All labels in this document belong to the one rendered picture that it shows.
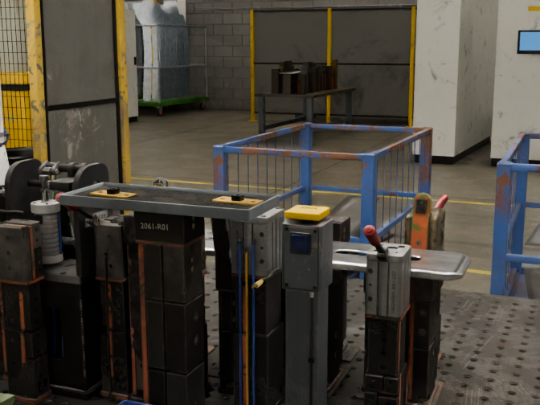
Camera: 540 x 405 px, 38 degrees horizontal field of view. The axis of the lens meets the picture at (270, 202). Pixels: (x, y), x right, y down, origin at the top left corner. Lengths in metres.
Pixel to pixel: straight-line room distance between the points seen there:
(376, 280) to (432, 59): 8.14
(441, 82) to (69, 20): 5.45
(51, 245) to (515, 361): 1.08
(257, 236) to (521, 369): 0.74
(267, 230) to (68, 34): 3.68
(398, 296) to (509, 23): 8.07
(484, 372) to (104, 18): 4.03
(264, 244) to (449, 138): 8.09
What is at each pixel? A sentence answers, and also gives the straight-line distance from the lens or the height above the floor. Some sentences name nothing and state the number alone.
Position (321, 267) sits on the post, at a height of 1.07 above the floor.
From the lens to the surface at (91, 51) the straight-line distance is 5.23.
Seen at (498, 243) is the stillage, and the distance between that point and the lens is 3.39.
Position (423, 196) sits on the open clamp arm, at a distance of 1.74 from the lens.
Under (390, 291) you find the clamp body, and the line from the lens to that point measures 1.43.
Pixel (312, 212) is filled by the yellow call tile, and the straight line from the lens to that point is 1.28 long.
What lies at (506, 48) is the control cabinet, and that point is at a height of 1.35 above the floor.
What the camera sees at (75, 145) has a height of 0.80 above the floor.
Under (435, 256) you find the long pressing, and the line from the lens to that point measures 1.65.
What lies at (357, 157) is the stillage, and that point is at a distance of 3.50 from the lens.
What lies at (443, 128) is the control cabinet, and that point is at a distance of 9.51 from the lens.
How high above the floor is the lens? 1.43
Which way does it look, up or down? 12 degrees down
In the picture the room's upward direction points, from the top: straight up
